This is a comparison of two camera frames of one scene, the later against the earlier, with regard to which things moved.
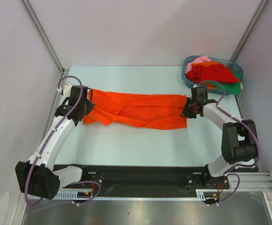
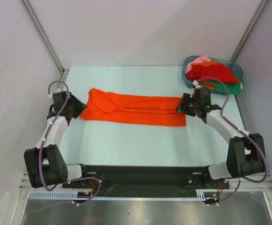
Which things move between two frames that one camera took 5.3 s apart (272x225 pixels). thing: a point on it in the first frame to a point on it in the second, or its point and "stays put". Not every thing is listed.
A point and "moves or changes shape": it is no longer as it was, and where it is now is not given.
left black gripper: x=90 y=106 to x=80 y=105
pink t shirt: x=189 y=67 stays put
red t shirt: x=217 y=72 stays put
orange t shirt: x=153 y=111 moves or changes shape
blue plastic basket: x=216 y=76 stays put
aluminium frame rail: x=251 y=181 stays put
